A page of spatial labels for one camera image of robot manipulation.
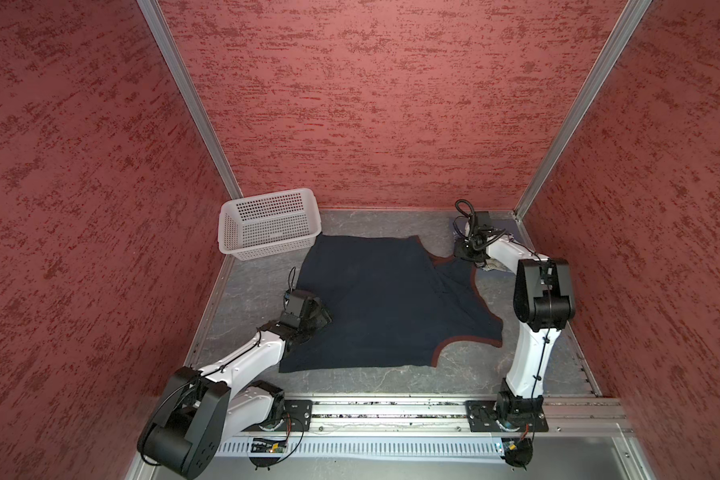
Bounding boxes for dark navy tank top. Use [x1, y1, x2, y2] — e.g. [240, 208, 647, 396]
[279, 235, 503, 373]

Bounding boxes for grey blue tank top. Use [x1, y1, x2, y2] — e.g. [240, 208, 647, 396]
[482, 258, 513, 273]

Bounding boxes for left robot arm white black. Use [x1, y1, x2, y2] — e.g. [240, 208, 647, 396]
[137, 298, 332, 479]

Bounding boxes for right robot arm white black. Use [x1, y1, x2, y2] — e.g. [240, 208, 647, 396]
[454, 233, 575, 432]

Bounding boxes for white plastic laundry basket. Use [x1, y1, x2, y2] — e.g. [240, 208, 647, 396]
[217, 188, 322, 261]

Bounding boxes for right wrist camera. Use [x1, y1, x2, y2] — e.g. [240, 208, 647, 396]
[452, 199, 505, 241]

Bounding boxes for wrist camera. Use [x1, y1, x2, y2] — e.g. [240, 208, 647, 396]
[281, 290, 321, 325]
[452, 199, 505, 241]

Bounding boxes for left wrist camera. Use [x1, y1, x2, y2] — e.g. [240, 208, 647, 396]
[281, 290, 321, 325]

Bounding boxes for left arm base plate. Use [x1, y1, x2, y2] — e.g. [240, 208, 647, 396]
[261, 399, 314, 432]

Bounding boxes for aluminium front rail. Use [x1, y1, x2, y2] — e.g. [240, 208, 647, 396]
[286, 394, 635, 438]

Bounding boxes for left connector board with wires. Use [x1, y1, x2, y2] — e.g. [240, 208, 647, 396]
[248, 414, 307, 470]

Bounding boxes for connector board with wires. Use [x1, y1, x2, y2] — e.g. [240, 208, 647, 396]
[501, 424, 535, 470]
[248, 414, 307, 470]

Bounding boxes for perforated cable duct strip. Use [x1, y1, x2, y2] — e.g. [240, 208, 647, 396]
[217, 436, 504, 462]

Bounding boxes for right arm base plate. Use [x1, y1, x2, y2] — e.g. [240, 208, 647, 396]
[465, 398, 549, 434]

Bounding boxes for right connector board with wires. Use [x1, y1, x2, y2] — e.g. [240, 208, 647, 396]
[501, 424, 535, 470]

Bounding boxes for right corner aluminium post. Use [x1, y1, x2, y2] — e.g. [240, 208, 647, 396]
[513, 0, 652, 222]

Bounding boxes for corner aluminium post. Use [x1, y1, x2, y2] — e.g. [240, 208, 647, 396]
[137, 0, 242, 199]
[513, 0, 652, 222]

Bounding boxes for left corner aluminium post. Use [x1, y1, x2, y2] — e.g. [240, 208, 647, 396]
[137, 0, 242, 199]

